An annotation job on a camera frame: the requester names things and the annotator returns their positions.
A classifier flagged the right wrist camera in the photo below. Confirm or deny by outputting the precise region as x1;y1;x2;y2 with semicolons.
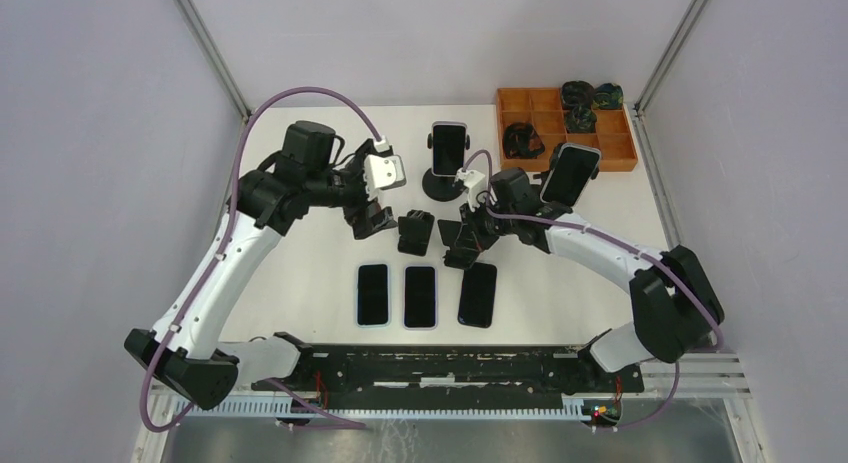
455;169;488;211

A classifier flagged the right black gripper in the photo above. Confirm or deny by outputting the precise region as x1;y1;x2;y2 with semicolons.
456;194;518;252

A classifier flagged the black phone stand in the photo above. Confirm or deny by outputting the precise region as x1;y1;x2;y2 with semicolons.
437;219;463;255
397;210;435;257

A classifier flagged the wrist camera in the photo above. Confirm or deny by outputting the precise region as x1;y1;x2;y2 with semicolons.
455;169;488;211
364;155;407;193

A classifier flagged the white cable duct rail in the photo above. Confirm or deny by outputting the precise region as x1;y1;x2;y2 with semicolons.
187;394;593;423

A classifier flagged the orange compartment tray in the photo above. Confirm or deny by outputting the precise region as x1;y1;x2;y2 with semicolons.
495;87;638;172

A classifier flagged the black rolled item in tray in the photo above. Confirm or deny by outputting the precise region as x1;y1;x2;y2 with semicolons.
502;122;546;159

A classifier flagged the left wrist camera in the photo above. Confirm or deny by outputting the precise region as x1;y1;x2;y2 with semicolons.
364;155;407;193

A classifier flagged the green rolled item corner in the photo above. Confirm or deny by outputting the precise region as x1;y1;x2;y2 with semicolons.
592;83;624;111

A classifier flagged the blue case phone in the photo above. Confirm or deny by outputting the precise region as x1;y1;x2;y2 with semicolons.
356;264;391;327

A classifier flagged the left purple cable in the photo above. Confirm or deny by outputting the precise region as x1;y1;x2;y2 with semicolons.
139;86;389;435

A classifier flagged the dark rolled item top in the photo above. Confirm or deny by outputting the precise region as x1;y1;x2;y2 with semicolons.
560;80;595;111

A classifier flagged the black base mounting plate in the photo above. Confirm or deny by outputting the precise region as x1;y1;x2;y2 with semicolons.
282;344;645;410

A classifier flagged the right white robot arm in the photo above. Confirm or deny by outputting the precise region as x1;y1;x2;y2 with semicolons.
443;169;724;391

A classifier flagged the lilac case phone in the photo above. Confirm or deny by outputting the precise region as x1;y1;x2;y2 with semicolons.
403;266;437;329

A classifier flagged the black case phone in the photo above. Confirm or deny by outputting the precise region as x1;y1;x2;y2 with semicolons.
458;263;498;328

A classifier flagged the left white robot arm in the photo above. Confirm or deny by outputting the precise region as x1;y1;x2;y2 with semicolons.
124;120;406;410

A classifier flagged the green rolled item middle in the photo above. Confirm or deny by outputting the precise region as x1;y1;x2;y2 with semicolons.
564;105;597;134

